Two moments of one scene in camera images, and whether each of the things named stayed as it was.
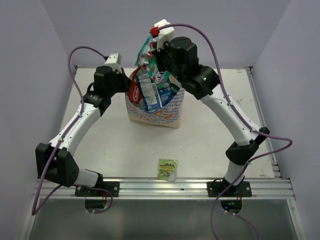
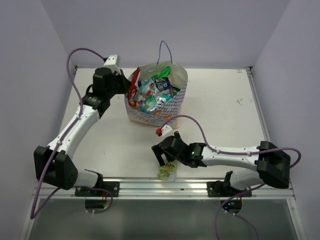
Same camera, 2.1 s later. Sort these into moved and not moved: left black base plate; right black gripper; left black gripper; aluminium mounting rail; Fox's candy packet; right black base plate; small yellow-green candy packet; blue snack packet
Moved: right black gripper; blue snack packet; Fox's candy packet
Not moved: aluminium mounting rail; small yellow-green candy packet; left black gripper; left black base plate; right black base plate
